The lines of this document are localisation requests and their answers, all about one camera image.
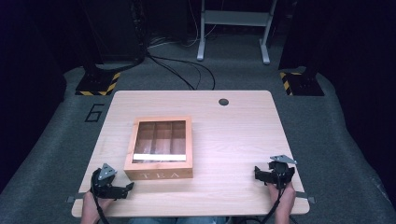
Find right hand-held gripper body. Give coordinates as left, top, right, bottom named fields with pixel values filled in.
left=264, top=154, right=299, bottom=190

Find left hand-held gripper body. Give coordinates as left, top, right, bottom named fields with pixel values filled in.
left=91, top=162, right=127, bottom=200

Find wooden tea box glass lid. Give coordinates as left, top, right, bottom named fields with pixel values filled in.
left=123, top=116, right=194, bottom=181

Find person's left hand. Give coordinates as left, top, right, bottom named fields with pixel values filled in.
left=81, top=189, right=115, bottom=219

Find person's right hand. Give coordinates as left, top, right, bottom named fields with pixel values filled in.
left=268, top=181, right=297, bottom=214

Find black base yellow striped edge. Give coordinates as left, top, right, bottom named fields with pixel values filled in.
left=75, top=63, right=122, bottom=97
left=278, top=66, right=326, bottom=97

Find white metal stand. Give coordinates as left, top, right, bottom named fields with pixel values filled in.
left=196, top=0, right=278, bottom=65

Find dark cabinet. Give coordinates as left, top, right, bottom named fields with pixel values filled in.
left=81, top=0, right=148, bottom=65

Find right hand-held gripper black cable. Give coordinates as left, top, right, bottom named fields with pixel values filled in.
left=260, top=186, right=286, bottom=224

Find hand-held gripper black cable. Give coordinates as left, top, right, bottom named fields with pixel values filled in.
left=90, top=174, right=110, bottom=224
left=260, top=186, right=286, bottom=224

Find left hand-held gripper black cable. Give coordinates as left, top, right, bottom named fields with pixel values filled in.
left=90, top=174, right=110, bottom=224

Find grey table edge bracket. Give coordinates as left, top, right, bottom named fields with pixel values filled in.
left=65, top=191, right=88, bottom=203
left=294, top=190, right=317, bottom=205

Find black floor cables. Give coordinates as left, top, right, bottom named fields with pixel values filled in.
left=145, top=50, right=217, bottom=91

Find white floor cables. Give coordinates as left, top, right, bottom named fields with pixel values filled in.
left=147, top=0, right=219, bottom=49

